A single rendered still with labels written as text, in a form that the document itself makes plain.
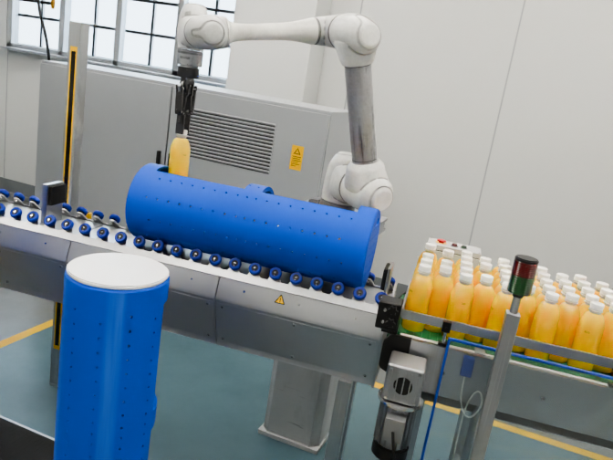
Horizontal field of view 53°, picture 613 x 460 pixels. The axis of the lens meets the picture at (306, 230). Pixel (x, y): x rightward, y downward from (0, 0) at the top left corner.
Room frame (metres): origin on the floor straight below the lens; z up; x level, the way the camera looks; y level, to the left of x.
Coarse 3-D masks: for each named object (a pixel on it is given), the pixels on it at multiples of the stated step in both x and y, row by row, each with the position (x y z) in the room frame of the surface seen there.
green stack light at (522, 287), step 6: (510, 276) 1.61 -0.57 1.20; (516, 276) 1.59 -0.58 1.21; (510, 282) 1.60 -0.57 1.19; (516, 282) 1.59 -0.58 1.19; (522, 282) 1.58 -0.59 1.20; (528, 282) 1.58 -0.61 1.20; (510, 288) 1.60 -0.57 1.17; (516, 288) 1.58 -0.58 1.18; (522, 288) 1.58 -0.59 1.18; (528, 288) 1.58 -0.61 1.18; (516, 294) 1.58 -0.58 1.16; (522, 294) 1.58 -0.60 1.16; (528, 294) 1.58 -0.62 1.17
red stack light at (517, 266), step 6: (516, 264) 1.60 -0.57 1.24; (522, 264) 1.58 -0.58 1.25; (528, 264) 1.58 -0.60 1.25; (516, 270) 1.59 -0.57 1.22; (522, 270) 1.58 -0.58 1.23; (528, 270) 1.58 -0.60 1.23; (534, 270) 1.58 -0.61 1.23; (522, 276) 1.58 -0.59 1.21; (528, 276) 1.58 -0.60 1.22; (534, 276) 1.59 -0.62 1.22
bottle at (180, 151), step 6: (180, 138) 2.22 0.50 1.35; (174, 144) 2.20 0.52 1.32; (180, 144) 2.20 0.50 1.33; (186, 144) 2.21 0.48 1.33; (174, 150) 2.20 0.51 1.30; (180, 150) 2.20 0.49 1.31; (186, 150) 2.21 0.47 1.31; (174, 156) 2.20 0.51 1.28; (180, 156) 2.20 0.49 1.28; (186, 156) 2.21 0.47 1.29; (174, 162) 2.20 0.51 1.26; (180, 162) 2.20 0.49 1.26; (186, 162) 2.21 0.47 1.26; (174, 168) 2.20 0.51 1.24; (180, 168) 2.20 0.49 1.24; (186, 168) 2.22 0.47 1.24; (180, 174) 2.20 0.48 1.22; (186, 174) 2.22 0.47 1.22
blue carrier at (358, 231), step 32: (128, 192) 2.12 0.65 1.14; (160, 192) 2.10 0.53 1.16; (192, 192) 2.09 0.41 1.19; (224, 192) 2.09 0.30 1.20; (256, 192) 2.09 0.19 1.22; (128, 224) 2.12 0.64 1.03; (160, 224) 2.08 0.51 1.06; (192, 224) 2.05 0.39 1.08; (224, 224) 2.03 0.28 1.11; (256, 224) 2.01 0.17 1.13; (288, 224) 1.99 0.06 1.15; (320, 224) 1.98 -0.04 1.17; (352, 224) 1.97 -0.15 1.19; (224, 256) 2.10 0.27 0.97; (256, 256) 2.03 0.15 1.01; (288, 256) 1.99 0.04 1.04; (320, 256) 1.95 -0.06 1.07; (352, 256) 1.93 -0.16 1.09
